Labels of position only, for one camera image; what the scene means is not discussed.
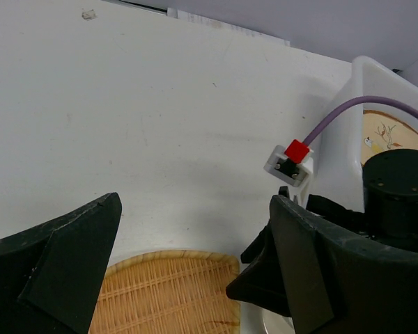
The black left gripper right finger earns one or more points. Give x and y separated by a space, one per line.
339 282

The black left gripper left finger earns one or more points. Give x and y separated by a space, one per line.
52 273

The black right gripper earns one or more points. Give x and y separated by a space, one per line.
261 283

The woven bamboo triangular tray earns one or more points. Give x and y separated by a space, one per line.
168 291

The beige bird motif plate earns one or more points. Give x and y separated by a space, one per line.
382 132

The white plastic bin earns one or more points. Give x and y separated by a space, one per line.
338 156

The small white scrap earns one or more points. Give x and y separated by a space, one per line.
89 15

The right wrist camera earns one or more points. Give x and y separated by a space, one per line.
294 166

